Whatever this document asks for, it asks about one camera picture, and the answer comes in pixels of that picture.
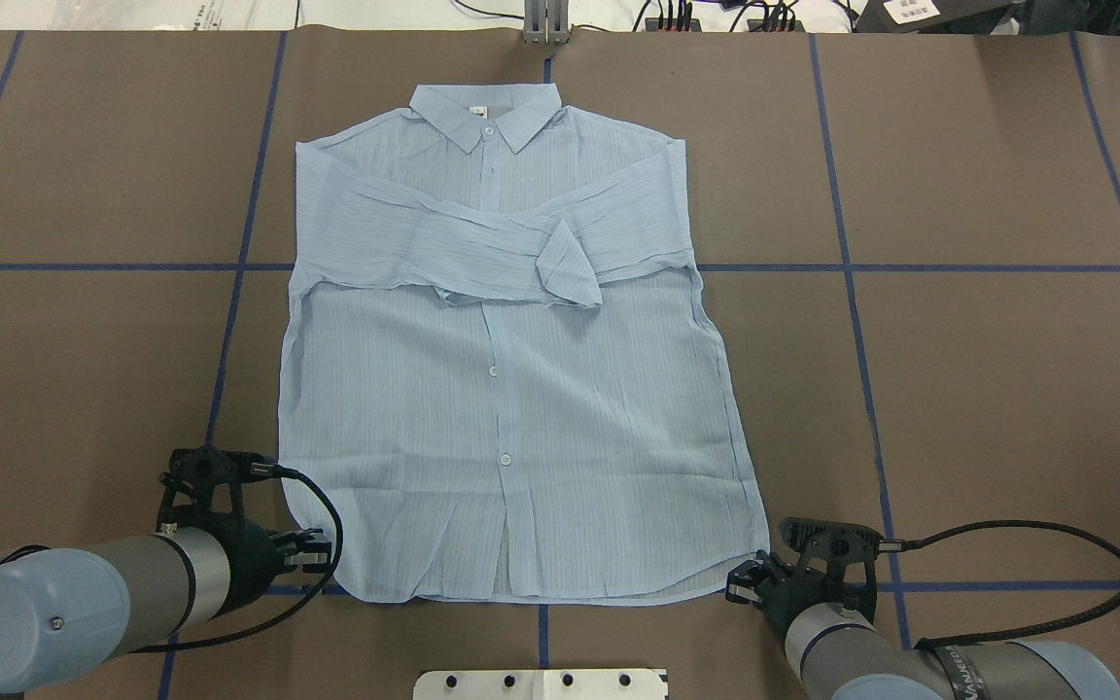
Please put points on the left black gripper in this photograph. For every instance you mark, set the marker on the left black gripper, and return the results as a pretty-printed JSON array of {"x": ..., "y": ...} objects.
[{"x": 251, "y": 557}]

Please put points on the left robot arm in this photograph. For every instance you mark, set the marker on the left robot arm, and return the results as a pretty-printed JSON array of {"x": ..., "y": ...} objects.
[{"x": 65, "y": 611}]

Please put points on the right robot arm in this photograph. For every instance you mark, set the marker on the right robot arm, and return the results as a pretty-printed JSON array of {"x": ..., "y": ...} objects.
[{"x": 824, "y": 626}]

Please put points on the brown paper table cover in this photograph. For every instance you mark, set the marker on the brown paper table cover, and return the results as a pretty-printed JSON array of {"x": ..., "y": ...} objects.
[{"x": 910, "y": 246}]

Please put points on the left orange usb hub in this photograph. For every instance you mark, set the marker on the left orange usb hub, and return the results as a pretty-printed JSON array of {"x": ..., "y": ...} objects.
[{"x": 667, "y": 16}]

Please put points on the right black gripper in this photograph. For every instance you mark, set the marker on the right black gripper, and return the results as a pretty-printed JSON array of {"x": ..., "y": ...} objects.
[{"x": 786, "y": 595}]

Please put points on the light blue button shirt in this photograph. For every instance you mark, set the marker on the light blue button shirt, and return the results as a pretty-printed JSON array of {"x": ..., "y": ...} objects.
[{"x": 498, "y": 365}]

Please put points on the aluminium frame post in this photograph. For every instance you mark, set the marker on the aluminium frame post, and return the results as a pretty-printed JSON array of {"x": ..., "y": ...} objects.
[{"x": 546, "y": 22}]

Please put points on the dark box with label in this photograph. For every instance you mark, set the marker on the dark box with label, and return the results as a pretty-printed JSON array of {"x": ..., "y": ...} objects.
[{"x": 938, "y": 17}]

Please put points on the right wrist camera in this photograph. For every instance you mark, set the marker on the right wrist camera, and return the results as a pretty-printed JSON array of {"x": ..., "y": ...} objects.
[{"x": 839, "y": 552}]

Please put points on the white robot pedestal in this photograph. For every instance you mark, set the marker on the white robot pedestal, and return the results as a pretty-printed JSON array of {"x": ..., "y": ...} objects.
[{"x": 591, "y": 683}]

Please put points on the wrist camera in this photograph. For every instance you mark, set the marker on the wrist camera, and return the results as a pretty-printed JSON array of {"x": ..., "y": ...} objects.
[
  {"x": 203, "y": 488},
  {"x": 839, "y": 552}
]

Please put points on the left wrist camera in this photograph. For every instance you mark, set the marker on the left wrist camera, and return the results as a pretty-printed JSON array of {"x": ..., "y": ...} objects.
[{"x": 203, "y": 488}]

